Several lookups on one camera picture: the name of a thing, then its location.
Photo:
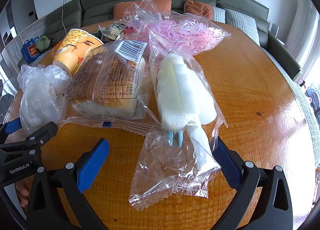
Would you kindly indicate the white seed snack packet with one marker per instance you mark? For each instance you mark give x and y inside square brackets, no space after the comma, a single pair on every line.
[113,30]

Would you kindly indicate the narrow grey quilted cushion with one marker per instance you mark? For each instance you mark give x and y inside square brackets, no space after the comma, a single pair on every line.
[218,13]

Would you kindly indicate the clear bag with foam brushes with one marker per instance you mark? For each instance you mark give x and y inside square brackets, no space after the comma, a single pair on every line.
[175,90]

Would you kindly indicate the blue shopping bag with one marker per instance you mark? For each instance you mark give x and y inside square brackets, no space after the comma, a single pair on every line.
[30,50]

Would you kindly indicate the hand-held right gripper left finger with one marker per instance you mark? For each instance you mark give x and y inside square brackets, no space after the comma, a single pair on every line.
[93,162]

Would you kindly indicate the small orange cushion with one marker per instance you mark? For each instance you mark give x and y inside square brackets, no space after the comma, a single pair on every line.
[197,8]

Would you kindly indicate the green hat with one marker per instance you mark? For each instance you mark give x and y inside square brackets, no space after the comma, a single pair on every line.
[43,42]

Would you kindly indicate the yellow paper noodle cup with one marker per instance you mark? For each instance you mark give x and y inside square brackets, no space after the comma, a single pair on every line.
[75,45]

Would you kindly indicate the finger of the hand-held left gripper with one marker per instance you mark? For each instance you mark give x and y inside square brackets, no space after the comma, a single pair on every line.
[37,135]
[11,125]

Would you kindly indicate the white curtain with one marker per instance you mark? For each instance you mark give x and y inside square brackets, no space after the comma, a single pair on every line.
[303,27]

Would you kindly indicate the packaged sliced bread loaf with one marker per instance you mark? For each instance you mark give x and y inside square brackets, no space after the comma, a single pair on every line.
[105,82]

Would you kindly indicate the wide grey quilted cushion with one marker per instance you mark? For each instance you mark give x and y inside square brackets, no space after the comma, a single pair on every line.
[242,23]

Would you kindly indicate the person's left hand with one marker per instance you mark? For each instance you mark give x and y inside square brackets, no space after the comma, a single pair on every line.
[22,193]

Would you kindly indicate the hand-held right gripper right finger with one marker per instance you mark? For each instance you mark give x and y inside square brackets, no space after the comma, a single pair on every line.
[226,162]

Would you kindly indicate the white plastic bag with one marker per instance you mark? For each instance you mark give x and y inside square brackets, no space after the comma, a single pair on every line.
[37,95]

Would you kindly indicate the large orange cushion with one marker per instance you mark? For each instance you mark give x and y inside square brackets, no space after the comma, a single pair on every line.
[160,3]

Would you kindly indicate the clear bag of pink rubber bands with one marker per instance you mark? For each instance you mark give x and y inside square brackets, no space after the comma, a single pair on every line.
[190,32]

